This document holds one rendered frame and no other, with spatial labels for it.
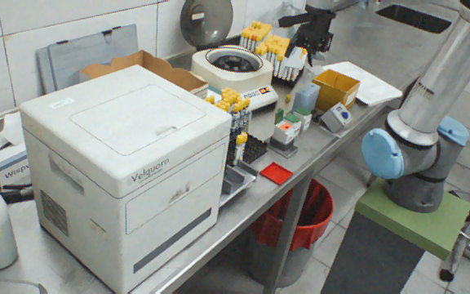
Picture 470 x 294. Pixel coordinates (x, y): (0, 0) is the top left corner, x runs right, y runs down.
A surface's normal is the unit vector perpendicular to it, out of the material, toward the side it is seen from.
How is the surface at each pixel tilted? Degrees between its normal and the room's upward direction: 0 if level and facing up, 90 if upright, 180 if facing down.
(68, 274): 0
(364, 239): 90
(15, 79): 90
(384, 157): 96
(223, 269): 0
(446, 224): 2
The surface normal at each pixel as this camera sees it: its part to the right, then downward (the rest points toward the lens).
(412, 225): 0.16, -0.82
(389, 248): -0.62, 0.39
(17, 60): 0.78, 0.45
